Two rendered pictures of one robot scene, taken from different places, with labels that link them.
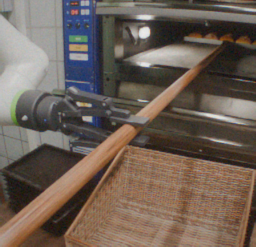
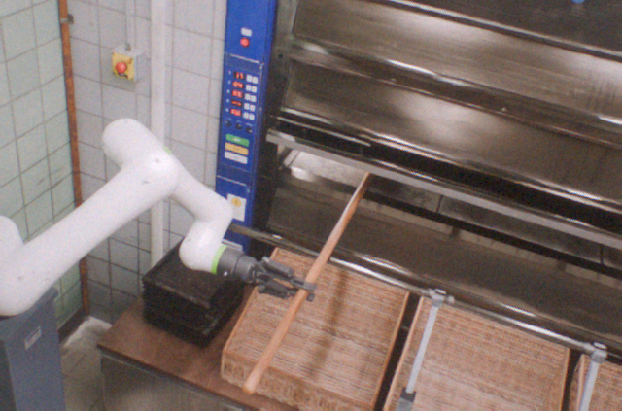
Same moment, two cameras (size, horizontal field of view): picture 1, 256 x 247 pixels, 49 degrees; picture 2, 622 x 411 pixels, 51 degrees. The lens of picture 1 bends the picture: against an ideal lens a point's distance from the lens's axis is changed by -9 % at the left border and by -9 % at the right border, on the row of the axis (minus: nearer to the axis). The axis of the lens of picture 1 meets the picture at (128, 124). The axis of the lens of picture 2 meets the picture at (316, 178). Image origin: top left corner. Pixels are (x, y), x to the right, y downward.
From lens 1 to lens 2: 1.39 m
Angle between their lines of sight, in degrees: 13
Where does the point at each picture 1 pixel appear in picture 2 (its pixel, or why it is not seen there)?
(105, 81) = (262, 185)
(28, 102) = (229, 263)
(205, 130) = (360, 248)
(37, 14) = (183, 93)
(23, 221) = (264, 362)
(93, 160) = (288, 322)
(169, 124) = (325, 236)
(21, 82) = (215, 237)
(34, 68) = (224, 222)
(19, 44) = (214, 206)
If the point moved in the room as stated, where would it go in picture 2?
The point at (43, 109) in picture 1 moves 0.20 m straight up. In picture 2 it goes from (242, 270) to (248, 215)
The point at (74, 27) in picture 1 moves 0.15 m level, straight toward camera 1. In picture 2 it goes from (233, 127) to (241, 149)
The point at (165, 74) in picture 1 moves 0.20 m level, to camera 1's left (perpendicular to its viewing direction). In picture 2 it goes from (326, 191) to (271, 188)
